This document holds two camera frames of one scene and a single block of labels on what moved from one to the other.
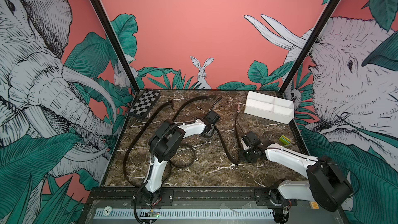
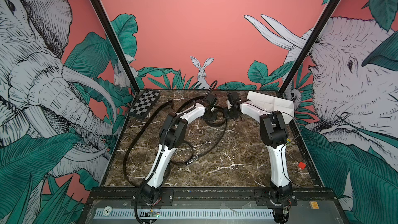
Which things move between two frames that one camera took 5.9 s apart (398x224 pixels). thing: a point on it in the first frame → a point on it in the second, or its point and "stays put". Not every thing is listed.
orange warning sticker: (313, 205) stays put
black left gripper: (211, 131) → (215, 116)
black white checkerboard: (144, 104) stays put
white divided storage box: (279, 109) stays put
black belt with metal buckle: (237, 140) → (192, 161)
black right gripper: (242, 158) → (236, 116)
